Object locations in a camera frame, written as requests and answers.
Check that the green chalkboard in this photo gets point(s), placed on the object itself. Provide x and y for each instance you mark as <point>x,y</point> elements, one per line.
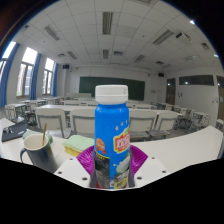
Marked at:
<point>87,85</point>

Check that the dark high wall window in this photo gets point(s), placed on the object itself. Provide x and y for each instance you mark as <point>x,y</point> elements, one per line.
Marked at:
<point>196,80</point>

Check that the black flat pad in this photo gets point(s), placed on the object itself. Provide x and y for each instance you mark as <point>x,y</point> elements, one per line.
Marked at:
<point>15,133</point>

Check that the group of ceiling lights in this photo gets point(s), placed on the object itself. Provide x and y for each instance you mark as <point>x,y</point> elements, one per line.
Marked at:
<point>107,22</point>

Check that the classroom window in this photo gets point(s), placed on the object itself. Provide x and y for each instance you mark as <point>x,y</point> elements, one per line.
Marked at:
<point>47,76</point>
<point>8,51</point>
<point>26,76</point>

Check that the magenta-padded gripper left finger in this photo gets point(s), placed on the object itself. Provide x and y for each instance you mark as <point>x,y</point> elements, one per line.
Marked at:
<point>73,171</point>

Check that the black wall speaker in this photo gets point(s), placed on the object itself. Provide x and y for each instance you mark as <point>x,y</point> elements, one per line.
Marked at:
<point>66,66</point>
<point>161,74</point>

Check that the wooden stick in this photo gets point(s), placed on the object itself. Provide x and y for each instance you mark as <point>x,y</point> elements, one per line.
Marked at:
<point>44,133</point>

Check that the group of white classroom desks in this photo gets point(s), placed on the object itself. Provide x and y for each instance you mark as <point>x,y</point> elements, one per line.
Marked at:
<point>60,107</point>

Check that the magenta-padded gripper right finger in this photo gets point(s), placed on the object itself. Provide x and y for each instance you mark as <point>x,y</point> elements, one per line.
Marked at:
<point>150,170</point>

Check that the dark classroom door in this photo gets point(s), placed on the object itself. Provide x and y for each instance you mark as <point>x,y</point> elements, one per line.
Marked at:
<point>171,91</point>

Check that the blue drink bottle white cap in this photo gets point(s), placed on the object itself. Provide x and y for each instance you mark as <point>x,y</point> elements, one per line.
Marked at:
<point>111,126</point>

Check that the group of classroom chairs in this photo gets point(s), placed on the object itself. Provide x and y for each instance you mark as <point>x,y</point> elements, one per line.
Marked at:
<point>53,121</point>

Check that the dark blue mug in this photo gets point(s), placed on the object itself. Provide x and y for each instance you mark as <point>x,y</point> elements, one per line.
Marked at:
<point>43,159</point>

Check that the ceiling projector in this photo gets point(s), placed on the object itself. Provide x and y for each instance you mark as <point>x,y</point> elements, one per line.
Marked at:
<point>183,36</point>

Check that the yellow and green sponge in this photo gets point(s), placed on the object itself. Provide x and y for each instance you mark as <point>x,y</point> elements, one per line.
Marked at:
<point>78,143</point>

